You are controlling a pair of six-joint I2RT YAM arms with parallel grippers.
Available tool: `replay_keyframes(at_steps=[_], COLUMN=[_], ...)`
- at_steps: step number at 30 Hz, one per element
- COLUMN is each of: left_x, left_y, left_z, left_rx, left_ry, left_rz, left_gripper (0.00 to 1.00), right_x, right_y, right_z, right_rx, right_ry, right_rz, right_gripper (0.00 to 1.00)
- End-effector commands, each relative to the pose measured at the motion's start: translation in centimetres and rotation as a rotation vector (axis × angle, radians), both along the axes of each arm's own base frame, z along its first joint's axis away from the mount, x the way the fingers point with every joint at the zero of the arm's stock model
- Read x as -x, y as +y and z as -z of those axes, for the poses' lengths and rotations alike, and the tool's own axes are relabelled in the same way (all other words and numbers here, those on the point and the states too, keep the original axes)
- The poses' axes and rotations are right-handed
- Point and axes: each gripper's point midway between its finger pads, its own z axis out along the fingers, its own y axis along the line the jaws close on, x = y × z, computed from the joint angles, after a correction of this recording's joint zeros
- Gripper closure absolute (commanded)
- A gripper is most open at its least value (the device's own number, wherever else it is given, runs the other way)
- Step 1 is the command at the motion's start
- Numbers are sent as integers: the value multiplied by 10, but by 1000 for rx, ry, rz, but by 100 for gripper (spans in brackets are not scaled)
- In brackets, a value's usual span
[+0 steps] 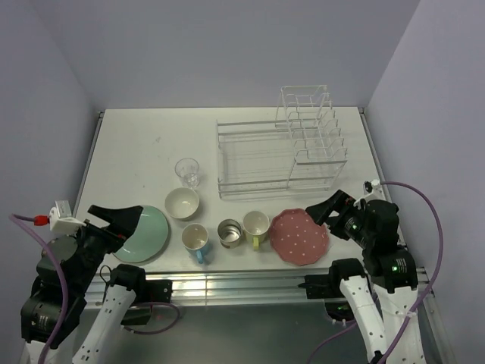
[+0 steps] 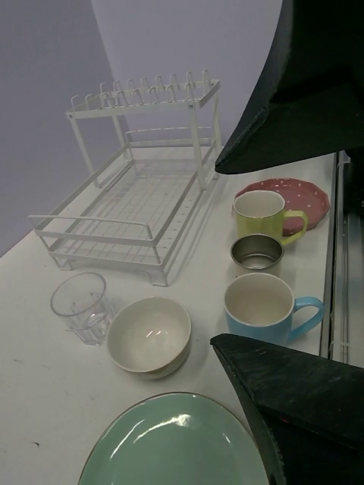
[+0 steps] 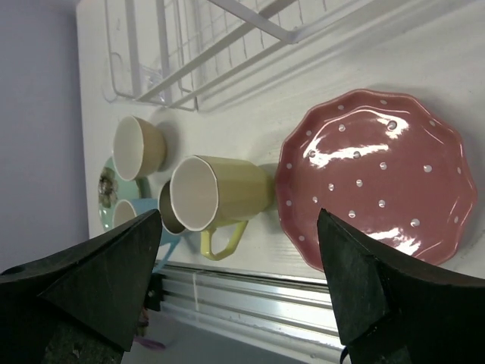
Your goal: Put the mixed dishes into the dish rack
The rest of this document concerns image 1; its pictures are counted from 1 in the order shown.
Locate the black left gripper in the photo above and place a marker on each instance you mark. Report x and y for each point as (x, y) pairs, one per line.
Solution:
(123, 222)

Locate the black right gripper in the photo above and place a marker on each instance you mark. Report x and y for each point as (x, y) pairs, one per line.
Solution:
(342, 202)

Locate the beige ceramic bowl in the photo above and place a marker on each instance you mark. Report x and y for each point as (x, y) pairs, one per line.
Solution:
(182, 203)

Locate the yellow ceramic mug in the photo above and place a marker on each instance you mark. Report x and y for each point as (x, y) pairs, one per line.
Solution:
(255, 225)

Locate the blue ceramic mug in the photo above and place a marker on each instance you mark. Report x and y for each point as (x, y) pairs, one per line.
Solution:
(195, 239)

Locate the metal tin cup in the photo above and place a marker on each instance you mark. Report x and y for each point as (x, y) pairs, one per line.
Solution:
(229, 232)

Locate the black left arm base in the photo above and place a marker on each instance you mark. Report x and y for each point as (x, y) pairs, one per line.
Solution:
(154, 291)

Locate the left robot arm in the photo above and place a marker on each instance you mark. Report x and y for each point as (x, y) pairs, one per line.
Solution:
(51, 315)

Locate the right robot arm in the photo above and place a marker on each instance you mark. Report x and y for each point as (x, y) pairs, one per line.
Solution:
(382, 287)

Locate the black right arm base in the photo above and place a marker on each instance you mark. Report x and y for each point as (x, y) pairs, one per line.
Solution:
(320, 287)

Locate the green ceramic plate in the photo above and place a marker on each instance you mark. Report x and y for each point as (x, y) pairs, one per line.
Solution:
(150, 237)

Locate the pink dotted plate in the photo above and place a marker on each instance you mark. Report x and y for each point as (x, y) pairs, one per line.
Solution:
(296, 239)

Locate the clear drinking glass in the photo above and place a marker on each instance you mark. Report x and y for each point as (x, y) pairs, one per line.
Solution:
(187, 169)

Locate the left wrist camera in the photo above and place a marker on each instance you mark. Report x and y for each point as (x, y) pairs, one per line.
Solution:
(61, 220)

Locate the white wire dish rack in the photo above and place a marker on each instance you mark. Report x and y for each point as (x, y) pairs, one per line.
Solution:
(301, 149)

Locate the aluminium frame rail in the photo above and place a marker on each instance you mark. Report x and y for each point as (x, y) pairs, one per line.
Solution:
(238, 288)

